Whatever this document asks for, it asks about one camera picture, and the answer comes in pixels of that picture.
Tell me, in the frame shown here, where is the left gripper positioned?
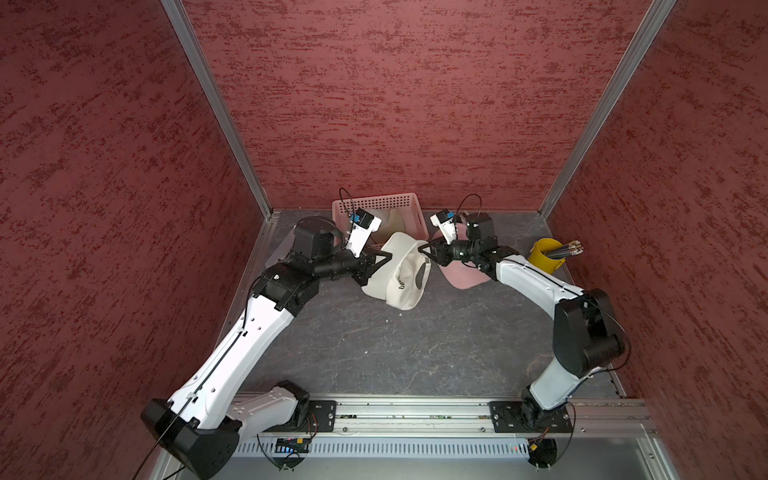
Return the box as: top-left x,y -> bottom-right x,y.
314,243 -> 392,286

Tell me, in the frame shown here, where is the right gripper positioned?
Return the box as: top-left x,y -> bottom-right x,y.
419,233 -> 480,266

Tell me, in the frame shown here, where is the cream baseball cap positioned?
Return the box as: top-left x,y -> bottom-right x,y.
362,232 -> 431,311

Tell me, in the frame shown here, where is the pink baseball cap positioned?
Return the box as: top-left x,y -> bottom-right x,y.
440,261 -> 491,290

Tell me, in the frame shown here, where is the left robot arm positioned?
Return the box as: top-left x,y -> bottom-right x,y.
141,209 -> 392,479

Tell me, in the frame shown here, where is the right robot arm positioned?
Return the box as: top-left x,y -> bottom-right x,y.
418,210 -> 628,431

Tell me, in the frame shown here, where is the pink perforated plastic basket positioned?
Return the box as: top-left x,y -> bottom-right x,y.
331,193 -> 429,244

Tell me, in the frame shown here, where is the clear plastic box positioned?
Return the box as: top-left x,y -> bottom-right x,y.
265,231 -> 295,268

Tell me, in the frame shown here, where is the yellow pencil cup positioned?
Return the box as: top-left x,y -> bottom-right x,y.
528,238 -> 566,274

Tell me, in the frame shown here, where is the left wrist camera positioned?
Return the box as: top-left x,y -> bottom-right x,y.
346,208 -> 382,258

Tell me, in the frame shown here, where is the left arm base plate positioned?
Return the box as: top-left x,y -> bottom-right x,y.
287,400 -> 337,434

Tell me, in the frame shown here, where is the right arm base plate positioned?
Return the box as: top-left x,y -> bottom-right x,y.
488,400 -> 574,435

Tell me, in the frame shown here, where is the aluminium front rail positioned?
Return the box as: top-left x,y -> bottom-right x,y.
213,388 -> 657,439

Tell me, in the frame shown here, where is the left corner aluminium post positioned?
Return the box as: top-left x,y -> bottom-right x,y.
160,0 -> 274,220

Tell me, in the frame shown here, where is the corner aluminium post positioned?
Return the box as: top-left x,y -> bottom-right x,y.
160,0 -> 274,220
538,0 -> 676,219

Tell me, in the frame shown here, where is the right corner aluminium post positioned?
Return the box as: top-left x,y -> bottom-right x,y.
538,0 -> 676,219

